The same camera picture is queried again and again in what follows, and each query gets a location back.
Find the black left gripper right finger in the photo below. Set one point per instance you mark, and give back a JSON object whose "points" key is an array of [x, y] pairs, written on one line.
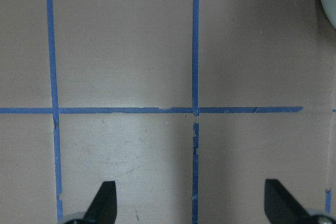
{"points": [[280, 206]]}

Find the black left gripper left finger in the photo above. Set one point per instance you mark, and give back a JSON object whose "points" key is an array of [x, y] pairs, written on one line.
{"points": [[103, 208]]}

